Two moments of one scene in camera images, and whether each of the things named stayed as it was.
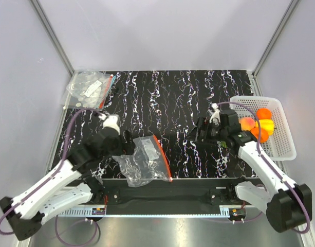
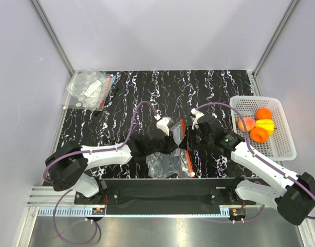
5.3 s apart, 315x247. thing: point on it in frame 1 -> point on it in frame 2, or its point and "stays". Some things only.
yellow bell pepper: [266, 124] stays
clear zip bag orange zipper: [147, 163] -> [169, 165]
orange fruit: [264, 135] stays
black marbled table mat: [162, 106] stays
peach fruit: [246, 124] stays
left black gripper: [125, 148] -> [171, 145]
